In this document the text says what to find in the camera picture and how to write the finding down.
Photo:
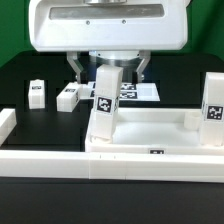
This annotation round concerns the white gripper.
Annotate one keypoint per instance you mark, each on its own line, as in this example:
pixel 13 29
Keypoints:
pixel 112 25

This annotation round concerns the white desk tabletop tray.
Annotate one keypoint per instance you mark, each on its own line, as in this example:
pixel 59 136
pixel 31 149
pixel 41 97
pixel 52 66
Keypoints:
pixel 153 131

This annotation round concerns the white fiducial marker sheet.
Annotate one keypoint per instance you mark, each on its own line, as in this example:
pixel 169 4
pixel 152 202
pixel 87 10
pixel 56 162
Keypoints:
pixel 128 92

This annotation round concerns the white U-shaped obstacle fence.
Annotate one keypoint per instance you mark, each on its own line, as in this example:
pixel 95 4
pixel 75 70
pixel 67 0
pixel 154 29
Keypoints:
pixel 102 165

